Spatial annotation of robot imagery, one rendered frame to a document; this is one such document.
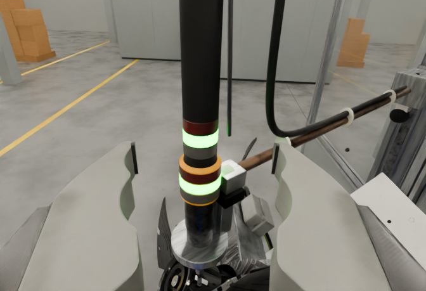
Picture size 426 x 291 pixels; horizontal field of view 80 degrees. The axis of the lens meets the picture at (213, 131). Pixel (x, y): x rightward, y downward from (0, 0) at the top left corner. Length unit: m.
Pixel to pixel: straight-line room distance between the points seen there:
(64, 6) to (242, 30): 10.24
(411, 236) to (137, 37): 7.48
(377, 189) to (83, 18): 13.84
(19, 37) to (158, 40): 3.50
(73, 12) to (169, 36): 7.56
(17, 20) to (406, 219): 8.38
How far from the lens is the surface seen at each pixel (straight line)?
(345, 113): 0.48
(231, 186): 0.29
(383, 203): 0.70
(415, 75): 0.74
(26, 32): 8.43
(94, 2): 13.79
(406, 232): 0.66
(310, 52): 5.99
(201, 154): 0.24
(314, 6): 5.89
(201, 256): 0.32
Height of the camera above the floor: 1.73
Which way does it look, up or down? 28 degrees down
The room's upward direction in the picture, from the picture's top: 2 degrees clockwise
